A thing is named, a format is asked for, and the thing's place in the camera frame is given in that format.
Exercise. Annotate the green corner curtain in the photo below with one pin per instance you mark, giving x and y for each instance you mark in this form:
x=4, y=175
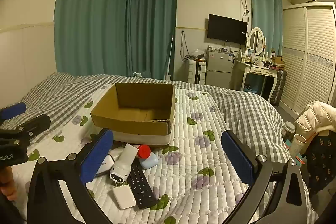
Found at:
x=152, y=24

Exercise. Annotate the small photo frame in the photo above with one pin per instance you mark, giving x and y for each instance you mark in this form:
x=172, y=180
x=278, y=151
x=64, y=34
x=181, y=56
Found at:
x=250, y=52

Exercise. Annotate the white down jacket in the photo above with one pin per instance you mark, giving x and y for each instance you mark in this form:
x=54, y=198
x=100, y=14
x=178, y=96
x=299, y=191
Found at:
x=315, y=116

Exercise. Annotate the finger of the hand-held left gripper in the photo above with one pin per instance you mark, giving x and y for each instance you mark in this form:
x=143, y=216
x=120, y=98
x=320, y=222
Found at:
x=34, y=124
x=13, y=110

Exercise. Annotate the white louvred wardrobe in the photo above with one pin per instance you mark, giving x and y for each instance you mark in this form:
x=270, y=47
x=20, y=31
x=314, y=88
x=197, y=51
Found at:
x=312, y=61

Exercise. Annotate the wide green curtain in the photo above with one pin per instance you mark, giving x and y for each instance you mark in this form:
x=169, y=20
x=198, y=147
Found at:
x=89, y=16

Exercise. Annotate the glass jar with lid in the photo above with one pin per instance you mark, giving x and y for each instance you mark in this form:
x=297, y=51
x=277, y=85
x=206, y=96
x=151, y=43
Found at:
x=288, y=128

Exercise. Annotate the black remote control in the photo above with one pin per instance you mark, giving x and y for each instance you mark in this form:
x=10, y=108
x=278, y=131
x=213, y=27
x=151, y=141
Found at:
x=140, y=187

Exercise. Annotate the person's left hand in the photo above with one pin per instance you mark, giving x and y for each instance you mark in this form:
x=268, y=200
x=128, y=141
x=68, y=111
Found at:
x=7, y=183

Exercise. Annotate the white paper cup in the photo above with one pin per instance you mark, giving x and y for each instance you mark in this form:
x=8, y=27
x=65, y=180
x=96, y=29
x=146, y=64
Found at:
x=298, y=144

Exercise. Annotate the white handheld device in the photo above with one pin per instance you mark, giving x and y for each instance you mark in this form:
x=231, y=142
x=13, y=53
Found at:
x=123, y=163

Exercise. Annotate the blue earbuds case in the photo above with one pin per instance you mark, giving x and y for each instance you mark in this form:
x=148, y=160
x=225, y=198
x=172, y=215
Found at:
x=150, y=161

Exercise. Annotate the dark patterned garment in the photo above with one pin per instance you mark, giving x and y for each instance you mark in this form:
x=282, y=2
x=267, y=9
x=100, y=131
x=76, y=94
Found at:
x=321, y=161

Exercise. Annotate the white floral quilt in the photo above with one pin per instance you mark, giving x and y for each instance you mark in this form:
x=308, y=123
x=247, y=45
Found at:
x=199, y=161

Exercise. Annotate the white suitcase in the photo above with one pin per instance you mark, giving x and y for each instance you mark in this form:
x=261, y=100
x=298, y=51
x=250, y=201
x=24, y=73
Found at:
x=194, y=70

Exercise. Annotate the blue basin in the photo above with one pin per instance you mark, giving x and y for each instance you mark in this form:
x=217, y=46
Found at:
x=250, y=83

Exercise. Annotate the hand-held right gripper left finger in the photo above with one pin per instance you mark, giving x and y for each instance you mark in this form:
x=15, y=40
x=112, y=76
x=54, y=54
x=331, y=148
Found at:
x=97, y=158

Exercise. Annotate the grey checked duvet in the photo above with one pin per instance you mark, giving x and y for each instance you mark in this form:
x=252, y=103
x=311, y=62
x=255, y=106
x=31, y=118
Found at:
x=249, y=113

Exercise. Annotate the black wall television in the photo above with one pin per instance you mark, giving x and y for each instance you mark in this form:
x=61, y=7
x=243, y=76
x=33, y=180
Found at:
x=227, y=29

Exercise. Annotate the grey small fridge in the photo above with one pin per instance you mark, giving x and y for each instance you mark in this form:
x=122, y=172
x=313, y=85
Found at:
x=219, y=66

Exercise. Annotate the clear plastic bag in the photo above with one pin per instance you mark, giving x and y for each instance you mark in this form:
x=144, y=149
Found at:
x=198, y=53

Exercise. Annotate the white pole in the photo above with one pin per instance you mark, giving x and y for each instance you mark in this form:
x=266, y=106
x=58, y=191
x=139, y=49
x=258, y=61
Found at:
x=170, y=61

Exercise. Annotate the green window curtain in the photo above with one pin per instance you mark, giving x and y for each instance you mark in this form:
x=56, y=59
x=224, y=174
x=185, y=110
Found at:
x=261, y=8

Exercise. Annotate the narrow green curtain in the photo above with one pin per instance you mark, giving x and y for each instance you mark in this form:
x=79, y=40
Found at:
x=278, y=22

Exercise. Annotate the white oval mirror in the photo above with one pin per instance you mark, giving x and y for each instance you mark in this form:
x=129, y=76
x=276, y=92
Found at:
x=256, y=39

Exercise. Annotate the dark suitcase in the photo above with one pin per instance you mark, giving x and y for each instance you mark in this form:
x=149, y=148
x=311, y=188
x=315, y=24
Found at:
x=278, y=87

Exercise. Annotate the red capped white bottle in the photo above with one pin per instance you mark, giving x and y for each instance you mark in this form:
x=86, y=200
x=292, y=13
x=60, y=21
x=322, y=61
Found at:
x=143, y=151

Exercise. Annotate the white dressing table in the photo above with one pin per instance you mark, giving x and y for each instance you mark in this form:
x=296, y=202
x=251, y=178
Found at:
x=258, y=70

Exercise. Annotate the brown cardboard box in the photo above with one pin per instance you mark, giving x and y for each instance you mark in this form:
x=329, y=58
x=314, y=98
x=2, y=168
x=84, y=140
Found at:
x=131, y=119

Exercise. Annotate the white power adapter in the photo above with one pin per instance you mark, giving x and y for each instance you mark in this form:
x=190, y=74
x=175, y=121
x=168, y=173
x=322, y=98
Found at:
x=124, y=196

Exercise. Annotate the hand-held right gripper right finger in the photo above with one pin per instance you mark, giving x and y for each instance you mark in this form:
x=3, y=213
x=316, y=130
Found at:
x=237, y=158

